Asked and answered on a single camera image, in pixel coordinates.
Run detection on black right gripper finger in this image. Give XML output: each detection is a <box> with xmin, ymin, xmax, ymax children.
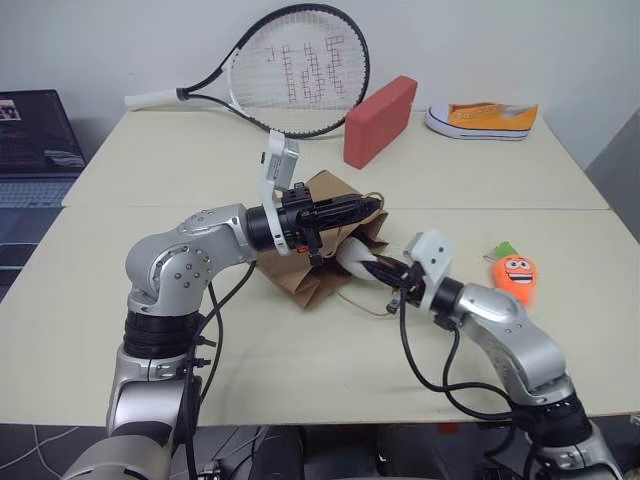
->
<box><xmin>370</xmin><ymin>253</ymin><xmax>412</xmax><ymax>275</ymax></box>
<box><xmin>367</xmin><ymin>264</ymin><xmax>407</xmax><ymax>290</ymax></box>

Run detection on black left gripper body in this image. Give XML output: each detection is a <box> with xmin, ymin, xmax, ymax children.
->
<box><xmin>279</xmin><ymin>183</ymin><xmax>327</xmax><ymax>267</ymax></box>

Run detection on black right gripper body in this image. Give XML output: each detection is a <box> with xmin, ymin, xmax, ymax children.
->
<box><xmin>386</xmin><ymin>264</ymin><xmax>427</xmax><ymax>313</ymax></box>

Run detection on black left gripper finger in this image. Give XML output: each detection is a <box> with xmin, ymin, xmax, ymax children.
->
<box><xmin>312</xmin><ymin>195</ymin><xmax>384</xmax><ymax>216</ymax></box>
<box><xmin>319</xmin><ymin>209</ymin><xmax>380</xmax><ymax>234</ymax></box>

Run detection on white plush toy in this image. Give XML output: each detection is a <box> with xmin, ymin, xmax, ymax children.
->
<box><xmin>335</xmin><ymin>237</ymin><xmax>382</xmax><ymax>282</ymax></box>

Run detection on brown paper bag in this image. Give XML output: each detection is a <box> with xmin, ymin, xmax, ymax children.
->
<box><xmin>254</xmin><ymin>169</ymin><xmax>399</xmax><ymax>318</ymax></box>

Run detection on orange carrot plush toy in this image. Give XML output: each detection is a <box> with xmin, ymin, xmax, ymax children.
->
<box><xmin>482</xmin><ymin>240</ymin><xmax>540</xmax><ymax>305</ymax></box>

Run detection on red foam block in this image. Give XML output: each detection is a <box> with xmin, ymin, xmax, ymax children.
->
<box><xmin>343</xmin><ymin>75</ymin><xmax>419</xmax><ymax>172</ymax></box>

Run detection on yellow white canvas shoe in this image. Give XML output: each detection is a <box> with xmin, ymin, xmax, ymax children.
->
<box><xmin>424</xmin><ymin>101</ymin><xmax>541</xmax><ymax>142</ymax></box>

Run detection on black white tennis racket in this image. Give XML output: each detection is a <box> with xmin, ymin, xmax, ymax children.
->
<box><xmin>123</xmin><ymin>3</ymin><xmax>372</xmax><ymax>141</ymax></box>

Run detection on open dark laptop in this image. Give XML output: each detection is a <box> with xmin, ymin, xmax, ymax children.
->
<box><xmin>0</xmin><ymin>89</ymin><xmax>87</xmax><ymax>209</ymax></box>

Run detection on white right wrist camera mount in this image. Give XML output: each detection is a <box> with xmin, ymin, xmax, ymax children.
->
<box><xmin>402</xmin><ymin>229</ymin><xmax>457</xmax><ymax>312</ymax></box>

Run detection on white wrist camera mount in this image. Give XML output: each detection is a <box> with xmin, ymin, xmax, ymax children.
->
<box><xmin>402</xmin><ymin>229</ymin><xmax>457</xmax><ymax>312</ymax></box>
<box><xmin>257</xmin><ymin>130</ymin><xmax>302</xmax><ymax>257</ymax></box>

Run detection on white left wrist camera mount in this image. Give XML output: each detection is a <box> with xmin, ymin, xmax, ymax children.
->
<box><xmin>257</xmin><ymin>130</ymin><xmax>302</xmax><ymax>257</ymax></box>

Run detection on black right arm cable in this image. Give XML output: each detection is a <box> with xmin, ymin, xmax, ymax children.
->
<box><xmin>396</xmin><ymin>298</ymin><xmax>517</xmax><ymax>417</ymax></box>

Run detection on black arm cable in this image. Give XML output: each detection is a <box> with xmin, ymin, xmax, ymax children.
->
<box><xmin>181</xmin><ymin>259</ymin><xmax>259</xmax><ymax>480</ymax></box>
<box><xmin>396</xmin><ymin>298</ymin><xmax>517</xmax><ymax>417</ymax></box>

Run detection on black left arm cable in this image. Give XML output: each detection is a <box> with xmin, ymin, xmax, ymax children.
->
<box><xmin>181</xmin><ymin>259</ymin><xmax>259</xmax><ymax>480</ymax></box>

